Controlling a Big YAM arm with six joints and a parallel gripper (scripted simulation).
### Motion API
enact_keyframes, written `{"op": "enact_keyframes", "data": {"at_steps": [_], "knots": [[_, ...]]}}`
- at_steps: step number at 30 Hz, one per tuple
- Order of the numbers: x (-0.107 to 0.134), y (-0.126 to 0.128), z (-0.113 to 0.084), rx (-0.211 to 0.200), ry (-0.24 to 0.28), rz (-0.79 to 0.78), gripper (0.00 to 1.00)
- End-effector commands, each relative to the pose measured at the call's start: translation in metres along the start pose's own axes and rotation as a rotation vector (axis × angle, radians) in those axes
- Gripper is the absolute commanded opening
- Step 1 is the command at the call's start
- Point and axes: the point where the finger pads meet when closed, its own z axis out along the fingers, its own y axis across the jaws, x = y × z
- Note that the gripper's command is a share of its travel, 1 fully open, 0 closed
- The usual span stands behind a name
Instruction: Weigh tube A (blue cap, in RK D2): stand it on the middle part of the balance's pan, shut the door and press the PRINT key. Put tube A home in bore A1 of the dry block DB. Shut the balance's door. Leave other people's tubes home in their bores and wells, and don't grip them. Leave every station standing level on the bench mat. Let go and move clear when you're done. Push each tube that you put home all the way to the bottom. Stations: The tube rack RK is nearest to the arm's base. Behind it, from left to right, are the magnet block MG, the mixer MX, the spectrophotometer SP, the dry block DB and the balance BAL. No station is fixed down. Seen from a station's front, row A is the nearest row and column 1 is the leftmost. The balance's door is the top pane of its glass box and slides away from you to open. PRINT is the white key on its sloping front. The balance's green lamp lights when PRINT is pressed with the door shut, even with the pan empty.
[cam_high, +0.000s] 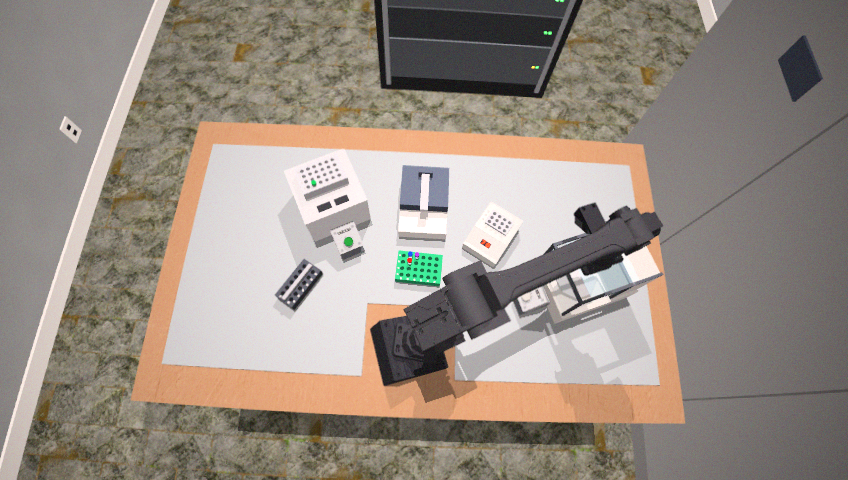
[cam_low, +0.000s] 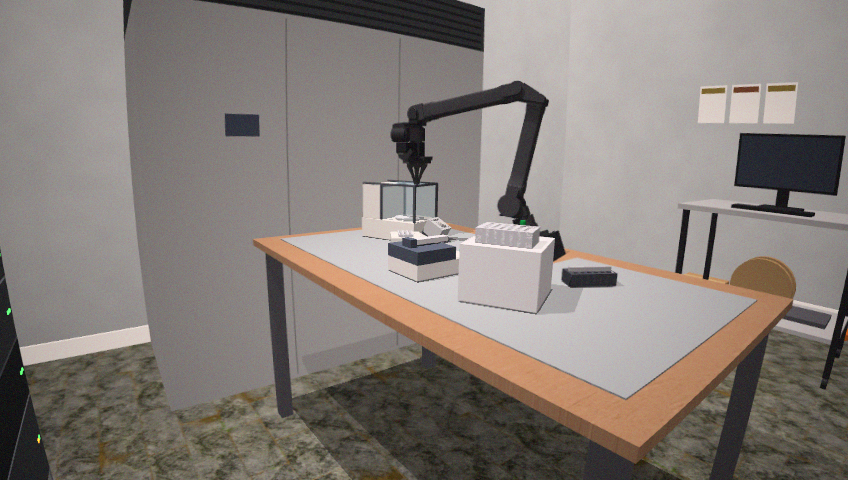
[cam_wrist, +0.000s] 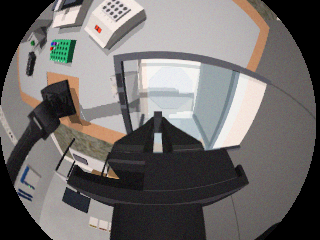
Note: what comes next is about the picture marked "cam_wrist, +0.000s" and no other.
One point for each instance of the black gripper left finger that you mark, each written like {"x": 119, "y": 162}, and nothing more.
{"x": 141, "y": 139}

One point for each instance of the green tube rack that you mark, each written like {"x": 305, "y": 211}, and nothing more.
{"x": 68, "y": 46}

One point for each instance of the white block with grey holes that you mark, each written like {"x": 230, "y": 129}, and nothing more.
{"x": 106, "y": 27}

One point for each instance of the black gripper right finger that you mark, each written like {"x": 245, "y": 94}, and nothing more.
{"x": 174, "y": 140}

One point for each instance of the light grey bench mat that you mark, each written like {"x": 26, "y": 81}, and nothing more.
{"x": 214, "y": 28}

